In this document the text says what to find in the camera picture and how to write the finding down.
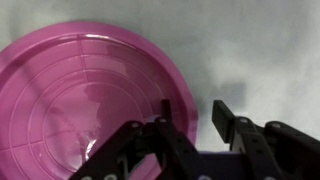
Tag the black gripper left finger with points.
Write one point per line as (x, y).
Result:
(176, 146)

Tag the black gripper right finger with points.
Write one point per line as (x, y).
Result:
(253, 146)

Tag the pink round plastic plate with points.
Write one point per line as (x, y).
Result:
(66, 100)

